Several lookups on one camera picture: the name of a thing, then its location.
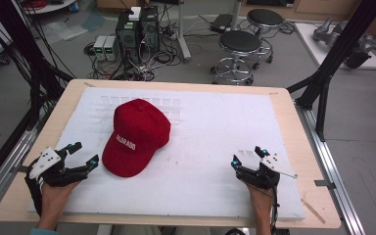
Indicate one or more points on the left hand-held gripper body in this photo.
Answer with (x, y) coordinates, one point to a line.
(47, 166)

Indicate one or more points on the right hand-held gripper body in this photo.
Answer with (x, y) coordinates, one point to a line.
(263, 174)

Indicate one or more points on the red baseball cap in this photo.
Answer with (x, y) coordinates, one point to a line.
(137, 130)

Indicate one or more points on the person's right hand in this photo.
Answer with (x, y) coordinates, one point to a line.
(260, 199)

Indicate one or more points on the person's left hand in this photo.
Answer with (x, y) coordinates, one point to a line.
(55, 200)

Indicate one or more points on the white foam sheet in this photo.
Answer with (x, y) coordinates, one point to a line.
(209, 130)

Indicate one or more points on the thin wooden stick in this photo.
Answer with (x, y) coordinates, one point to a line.
(313, 211)

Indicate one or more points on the grey power supply unit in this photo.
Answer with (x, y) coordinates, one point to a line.
(111, 49)
(99, 48)

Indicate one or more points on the black round stool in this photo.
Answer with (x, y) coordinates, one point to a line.
(265, 18)
(238, 44)

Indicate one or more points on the clear plastic sheet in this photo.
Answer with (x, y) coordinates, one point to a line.
(68, 29)

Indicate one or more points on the white floor board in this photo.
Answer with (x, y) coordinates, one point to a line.
(310, 42)

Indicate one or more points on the black computer tower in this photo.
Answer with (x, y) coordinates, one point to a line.
(128, 36)
(150, 31)

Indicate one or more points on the black flat device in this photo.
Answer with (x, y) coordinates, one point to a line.
(222, 23)

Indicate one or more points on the grey stand pole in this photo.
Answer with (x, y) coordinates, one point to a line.
(183, 32)

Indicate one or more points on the white box device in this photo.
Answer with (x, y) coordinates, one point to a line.
(135, 13)

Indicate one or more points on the aluminium rail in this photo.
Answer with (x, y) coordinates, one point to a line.
(336, 169)
(9, 163)

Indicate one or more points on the grey metal bracket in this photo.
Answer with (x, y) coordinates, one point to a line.
(324, 184)

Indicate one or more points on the black metal frame stand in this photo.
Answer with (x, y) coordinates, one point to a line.
(336, 52)
(23, 55)

